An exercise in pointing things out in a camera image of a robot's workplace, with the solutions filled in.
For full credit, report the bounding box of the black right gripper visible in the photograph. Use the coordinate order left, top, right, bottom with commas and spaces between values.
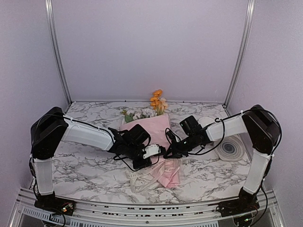
163, 134, 197, 159

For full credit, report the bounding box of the cream ribbon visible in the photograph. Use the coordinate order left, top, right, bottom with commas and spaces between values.
125, 157, 182, 193

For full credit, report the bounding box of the pink wrapping paper sheet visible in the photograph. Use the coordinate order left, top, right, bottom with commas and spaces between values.
119, 114, 182, 189

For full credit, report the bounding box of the peach flower long green stem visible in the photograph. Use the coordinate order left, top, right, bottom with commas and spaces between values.
160, 97, 168, 114

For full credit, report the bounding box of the orange flower stem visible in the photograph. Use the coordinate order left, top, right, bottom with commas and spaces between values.
150, 89, 164, 115

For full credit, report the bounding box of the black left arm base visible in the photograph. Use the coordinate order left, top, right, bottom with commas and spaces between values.
34, 192, 75, 216

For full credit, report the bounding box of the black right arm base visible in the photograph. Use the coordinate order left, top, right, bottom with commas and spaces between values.
216, 187, 260, 217

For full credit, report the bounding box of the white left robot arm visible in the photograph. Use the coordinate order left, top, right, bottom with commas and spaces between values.
30, 106, 165, 210

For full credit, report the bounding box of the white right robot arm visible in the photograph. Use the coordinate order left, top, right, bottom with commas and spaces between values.
163, 105, 282, 212

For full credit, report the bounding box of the orange bowl white inside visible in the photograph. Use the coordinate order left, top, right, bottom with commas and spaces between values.
198, 117, 214, 128

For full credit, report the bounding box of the grey swirl ceramic plate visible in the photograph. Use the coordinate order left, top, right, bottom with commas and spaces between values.
215, 136, 245, 162

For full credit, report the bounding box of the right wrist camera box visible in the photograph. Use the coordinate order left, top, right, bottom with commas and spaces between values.
179, 115, 202, 136

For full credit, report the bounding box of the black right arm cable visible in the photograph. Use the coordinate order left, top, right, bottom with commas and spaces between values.
164, 111, 225, 157

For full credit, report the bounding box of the aluminium frame left post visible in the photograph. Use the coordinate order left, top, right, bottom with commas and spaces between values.
45, 0, 72, 105

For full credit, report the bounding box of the aluminium frame post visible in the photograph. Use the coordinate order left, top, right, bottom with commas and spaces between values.
45, 0, 72, 105
224, 0, 256, 108

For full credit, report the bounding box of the aluminium front rail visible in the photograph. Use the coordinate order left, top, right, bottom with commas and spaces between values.
8, 188, 285, 227

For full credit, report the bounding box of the aluminium frame right post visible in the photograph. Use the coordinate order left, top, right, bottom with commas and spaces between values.
224, 0, 256, 108

